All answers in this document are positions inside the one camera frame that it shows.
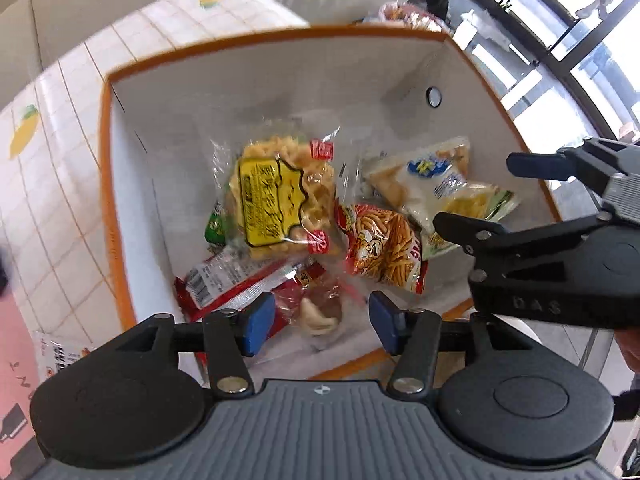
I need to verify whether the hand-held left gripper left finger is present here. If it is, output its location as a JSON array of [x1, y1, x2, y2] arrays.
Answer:
[[102, 291, 277, 395]]

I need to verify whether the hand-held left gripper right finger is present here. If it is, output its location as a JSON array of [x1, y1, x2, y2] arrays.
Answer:
[[369, 290, 543, 395]]

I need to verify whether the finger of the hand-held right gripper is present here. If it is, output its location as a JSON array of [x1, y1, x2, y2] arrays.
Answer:
[[432, 211, 618, 282], [506, 137, 640, 201]]

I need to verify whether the yellow white cracker bag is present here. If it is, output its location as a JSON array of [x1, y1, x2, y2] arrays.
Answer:
[[362, 136, 521, 261]]

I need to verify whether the red packet with barcode label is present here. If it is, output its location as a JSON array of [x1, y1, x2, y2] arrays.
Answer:
[[173, 247, 326, 323]]

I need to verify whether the clear packet with brown snack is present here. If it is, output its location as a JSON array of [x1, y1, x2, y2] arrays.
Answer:
[[272, 280, 351, 353]]

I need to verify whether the red fries snack packet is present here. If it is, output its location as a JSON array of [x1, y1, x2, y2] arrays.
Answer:
[[334, 199, 431, 295]]

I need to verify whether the green snack packet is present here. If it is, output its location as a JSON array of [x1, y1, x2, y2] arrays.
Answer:
[[204, 202, 241, 248]]

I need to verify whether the yellow label crispy snack packet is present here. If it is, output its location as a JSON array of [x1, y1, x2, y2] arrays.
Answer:
[[210, 122, 346, 262]]

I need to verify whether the orange cardboard box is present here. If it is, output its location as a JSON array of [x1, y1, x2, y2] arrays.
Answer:
[[97, 24, 563, 381]]

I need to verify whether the orange red snack bag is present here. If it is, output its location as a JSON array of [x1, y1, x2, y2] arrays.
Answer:
[[362, 2, 451, 36]]

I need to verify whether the white black snack packet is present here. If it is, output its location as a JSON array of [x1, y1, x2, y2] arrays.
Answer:
[[31, 329, 98, 383]]

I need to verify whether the lemon print checked tablecloth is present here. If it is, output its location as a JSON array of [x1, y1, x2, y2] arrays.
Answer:
[[0, 0, 311, 351]]

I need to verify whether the black window frame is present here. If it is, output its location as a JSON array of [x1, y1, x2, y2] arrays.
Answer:
[[420, 0, 640, 141]]

